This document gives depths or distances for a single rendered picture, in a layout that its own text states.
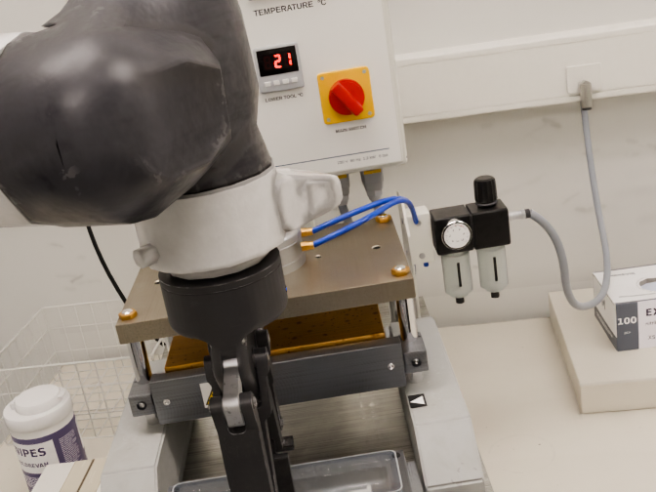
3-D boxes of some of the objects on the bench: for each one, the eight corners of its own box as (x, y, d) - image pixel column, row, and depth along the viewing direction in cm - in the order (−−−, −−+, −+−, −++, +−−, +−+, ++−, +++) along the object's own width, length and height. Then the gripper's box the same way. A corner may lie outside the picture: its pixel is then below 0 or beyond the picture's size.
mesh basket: (61, 373, 152) (40, 307, 148) (204, 359, 149) (188, 291, 144) (5, 446, 132) (-20, 372, 127) (171, 431, 128) (151, 354, 124)
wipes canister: (46, 472, 123) (17, 381, 118) (103, 469, 122) (77, 375, 117) (20, 512, 115) (-13, 416, 110) (82, 509, 114) (52, 410, 108)
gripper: (177, 220, 62) (238, 495, 69) (130, 332, 44) (219, 681, 52) (281, 204, 61) (331, 481, 69) (275, 310, 44) (343, 663, 52)
